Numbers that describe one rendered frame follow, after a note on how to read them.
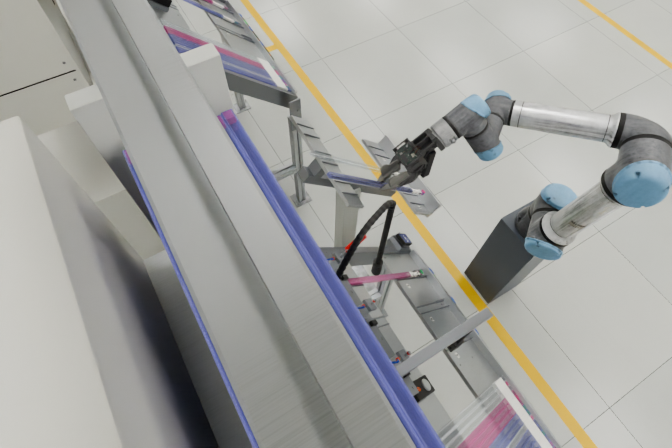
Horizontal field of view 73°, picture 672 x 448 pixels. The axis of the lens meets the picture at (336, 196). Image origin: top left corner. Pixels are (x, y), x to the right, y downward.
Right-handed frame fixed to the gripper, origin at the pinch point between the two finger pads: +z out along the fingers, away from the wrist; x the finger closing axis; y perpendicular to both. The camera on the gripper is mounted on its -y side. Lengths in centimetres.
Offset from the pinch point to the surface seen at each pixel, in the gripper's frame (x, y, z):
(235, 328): 49, 107, -5
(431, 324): 38.4, -5.2, 11.9
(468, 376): 54, -6, 11
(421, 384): 50, 26, 14
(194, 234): 45, 107, -5
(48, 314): 36, 97, 15
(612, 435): 100, -112, -4
